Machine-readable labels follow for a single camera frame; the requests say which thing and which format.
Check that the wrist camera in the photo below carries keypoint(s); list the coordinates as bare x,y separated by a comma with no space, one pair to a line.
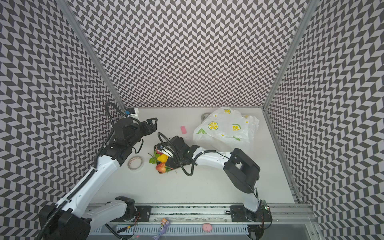
132,113
164,150

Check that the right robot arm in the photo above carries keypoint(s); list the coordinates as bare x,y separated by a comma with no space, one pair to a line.
242,171

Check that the white plastic bag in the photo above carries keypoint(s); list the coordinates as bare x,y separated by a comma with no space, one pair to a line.
226,129

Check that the grey tape roll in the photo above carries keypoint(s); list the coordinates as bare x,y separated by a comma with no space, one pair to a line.
205,116

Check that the pink round toy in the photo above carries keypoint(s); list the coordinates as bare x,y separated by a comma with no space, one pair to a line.
207,228

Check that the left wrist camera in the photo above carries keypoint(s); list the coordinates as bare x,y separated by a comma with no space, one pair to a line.
132,113

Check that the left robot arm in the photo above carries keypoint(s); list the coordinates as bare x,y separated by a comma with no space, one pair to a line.
68,219

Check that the red peach fake fruit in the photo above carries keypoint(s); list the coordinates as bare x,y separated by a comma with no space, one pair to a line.
162,168

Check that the beige tape roll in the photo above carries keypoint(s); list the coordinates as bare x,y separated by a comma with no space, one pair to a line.
135,163

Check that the yellow fake lemon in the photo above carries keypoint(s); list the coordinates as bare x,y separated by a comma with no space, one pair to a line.
163,158

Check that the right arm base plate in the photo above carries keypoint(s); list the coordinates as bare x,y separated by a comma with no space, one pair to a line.
240,214

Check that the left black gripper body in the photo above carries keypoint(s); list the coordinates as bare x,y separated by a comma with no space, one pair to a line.
139,132

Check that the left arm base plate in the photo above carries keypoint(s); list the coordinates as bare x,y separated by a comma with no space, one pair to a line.
143,213

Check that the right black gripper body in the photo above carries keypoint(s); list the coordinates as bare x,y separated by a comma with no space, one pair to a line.
167,156

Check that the purple toy figure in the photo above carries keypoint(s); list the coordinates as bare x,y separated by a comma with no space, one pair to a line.
163,229

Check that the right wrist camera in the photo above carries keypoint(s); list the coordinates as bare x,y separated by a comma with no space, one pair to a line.
164,150

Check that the pink eraser block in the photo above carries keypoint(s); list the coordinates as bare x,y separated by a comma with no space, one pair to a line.
183,130

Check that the black square tray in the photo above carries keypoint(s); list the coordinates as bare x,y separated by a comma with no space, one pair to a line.
183,168

